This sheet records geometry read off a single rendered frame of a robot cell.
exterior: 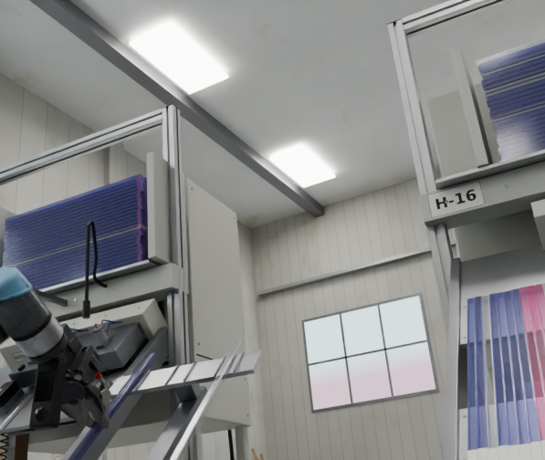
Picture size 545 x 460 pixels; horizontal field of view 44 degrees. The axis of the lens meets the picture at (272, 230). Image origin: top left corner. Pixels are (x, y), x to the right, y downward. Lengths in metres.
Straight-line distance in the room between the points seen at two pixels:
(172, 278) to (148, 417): 0.40
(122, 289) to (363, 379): 9.78
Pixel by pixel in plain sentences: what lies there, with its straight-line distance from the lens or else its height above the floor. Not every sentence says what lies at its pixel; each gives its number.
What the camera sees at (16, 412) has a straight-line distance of 1.83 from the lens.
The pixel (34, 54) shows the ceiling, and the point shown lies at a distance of 8.79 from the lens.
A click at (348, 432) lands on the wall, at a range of 11.57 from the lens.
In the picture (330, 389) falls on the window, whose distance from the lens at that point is 11.74.
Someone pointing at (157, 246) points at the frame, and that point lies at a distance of 1.84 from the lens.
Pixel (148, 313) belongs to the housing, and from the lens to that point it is 1.80.
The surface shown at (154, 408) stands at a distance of 1.96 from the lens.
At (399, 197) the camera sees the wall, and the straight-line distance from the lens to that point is 12.14.
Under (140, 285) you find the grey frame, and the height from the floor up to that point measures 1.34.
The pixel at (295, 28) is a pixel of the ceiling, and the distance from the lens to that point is 8.40.
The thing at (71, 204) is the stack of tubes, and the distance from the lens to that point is 2.09.
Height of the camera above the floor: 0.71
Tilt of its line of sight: 24 degrees up
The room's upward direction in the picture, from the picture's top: 5 degrees counter-clockwise
